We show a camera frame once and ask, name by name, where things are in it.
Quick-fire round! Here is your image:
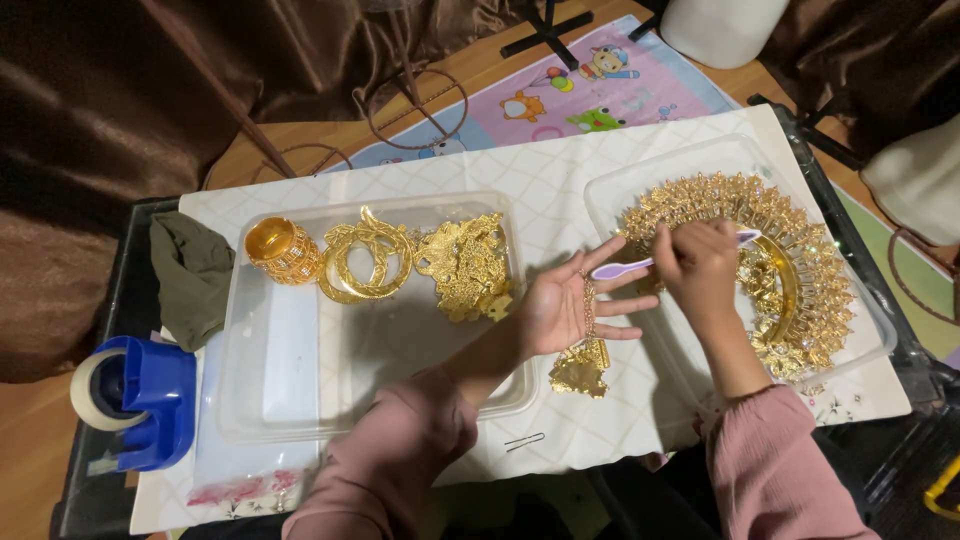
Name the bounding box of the gold serpent armlet ring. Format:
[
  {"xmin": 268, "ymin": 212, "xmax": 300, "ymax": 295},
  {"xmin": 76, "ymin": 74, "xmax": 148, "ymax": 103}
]
[{"xmin": 318, "ymin": 206, "xmax": 418, "ymax": 306}]

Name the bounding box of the black table frame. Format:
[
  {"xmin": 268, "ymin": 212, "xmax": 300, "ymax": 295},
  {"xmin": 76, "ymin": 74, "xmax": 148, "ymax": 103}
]
[{"xmin": 49, "ymin": 196, "xmax": 181, "ymax": 540}]

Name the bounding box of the person's right hand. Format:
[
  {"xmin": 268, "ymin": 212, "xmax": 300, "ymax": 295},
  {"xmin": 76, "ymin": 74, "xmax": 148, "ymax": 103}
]
[{"xmin": 651, "ymin": 219, "xmax": 742, "ymax": 319}]

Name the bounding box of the person's left hand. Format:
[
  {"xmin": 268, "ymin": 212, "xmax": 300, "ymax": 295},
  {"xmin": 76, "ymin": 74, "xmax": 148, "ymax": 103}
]
[{"xmin": 518, "ymin": 235, "xmax": 660, "ymax": 358}]

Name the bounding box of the purple toothbrush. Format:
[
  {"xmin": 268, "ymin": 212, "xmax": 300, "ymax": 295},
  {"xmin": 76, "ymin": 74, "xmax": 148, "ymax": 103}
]
[{"xmin": 590, "ymin": 229, "xmax": 763, "ymax": 282}]

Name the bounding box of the gold chain pendant necklace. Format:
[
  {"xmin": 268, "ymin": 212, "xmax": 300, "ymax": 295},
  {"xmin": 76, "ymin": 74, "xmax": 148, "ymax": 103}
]
[{"xmin": 548, "ymin": 270, "xmax": 612, "ymax": 399}]

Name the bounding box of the black cross stand base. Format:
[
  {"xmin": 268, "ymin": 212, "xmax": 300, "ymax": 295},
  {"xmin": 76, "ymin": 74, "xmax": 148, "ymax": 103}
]
[{"xmin": 499, "ymin": 0, "xmax": 595, "ymax": 72}]

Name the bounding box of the clear plastic tray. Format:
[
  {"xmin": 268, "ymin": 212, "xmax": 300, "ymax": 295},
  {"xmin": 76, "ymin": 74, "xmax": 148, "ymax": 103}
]
[
  {"xmin": 216, "ymin": 190, "xmax": 540, "ymax": 444},
  {"xmin": 583, "ymin": 133, "xmax": 899, "ymax": 421}
]

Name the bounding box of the yellow tool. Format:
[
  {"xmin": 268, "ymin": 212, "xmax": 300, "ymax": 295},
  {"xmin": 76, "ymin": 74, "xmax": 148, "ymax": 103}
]
[{"xmin": 923, "ymin": 454, "xmax": 960, "ymax": 523}]

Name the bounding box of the white fabric mannequin base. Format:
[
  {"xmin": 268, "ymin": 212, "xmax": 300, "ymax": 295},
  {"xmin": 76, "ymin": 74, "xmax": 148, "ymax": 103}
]
[{"xmin": 659, "ymin": 0, "xmax": 792, "ymax": 71}]

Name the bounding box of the gold cuff bracelet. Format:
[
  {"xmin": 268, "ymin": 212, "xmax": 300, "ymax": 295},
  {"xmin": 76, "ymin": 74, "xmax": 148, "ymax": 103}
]
[{"xmin": 243, "ymin": 216, "xmax": 325, "ymax": 287}]

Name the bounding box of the blue tape dispenser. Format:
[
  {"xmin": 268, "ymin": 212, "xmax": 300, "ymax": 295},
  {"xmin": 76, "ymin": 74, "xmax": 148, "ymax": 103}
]
[{"xmin": 69, "ymin": 335, "xmax": 198, "ymax": 475}]

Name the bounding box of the gold filigree ornament pile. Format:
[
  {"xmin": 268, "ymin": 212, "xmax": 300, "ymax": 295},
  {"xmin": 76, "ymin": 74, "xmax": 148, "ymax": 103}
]
[{"xmin": 414, "ymin": 211, "xmax": 519, "ymax": 324}]

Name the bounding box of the rusty metal ring stand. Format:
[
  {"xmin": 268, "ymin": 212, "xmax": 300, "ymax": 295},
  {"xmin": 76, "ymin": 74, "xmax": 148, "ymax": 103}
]
[{"xmin": 365, "ymin": 0, "xmax": 471, "ymax": 151}]

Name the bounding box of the large gold ornate crown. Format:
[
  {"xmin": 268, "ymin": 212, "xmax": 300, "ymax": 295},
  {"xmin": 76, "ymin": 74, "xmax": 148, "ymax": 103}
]
[{"xmin": 616, "ymin": 171, "xmax": 858, "ymax": 397}]

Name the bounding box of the brown satin curtain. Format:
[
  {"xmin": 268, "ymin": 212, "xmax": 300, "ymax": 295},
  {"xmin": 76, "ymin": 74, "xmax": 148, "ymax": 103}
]
[{"xmin": 0, "ymin": 0, "xmax": 541, "ymax": 385}]

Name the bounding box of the olive green cloth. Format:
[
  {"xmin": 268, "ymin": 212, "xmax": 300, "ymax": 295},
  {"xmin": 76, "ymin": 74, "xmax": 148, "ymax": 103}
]
[{"xmin": 149, "ymin": 210, "xmax": 237, "ymax": 354}]

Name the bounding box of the colourful cartoon play mat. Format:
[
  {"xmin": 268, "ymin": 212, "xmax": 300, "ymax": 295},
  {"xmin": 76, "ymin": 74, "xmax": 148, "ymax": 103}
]
[{"xmin": 322, "ymin": 15, "xmax": 744, "ymax": 175}]

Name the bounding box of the white patterned table cloth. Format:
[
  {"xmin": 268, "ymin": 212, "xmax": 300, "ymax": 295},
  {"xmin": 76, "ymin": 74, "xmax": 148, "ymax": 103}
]
[{"xmin": 129, "ymin": 103, "xmax": 913, "ymax": 536}]

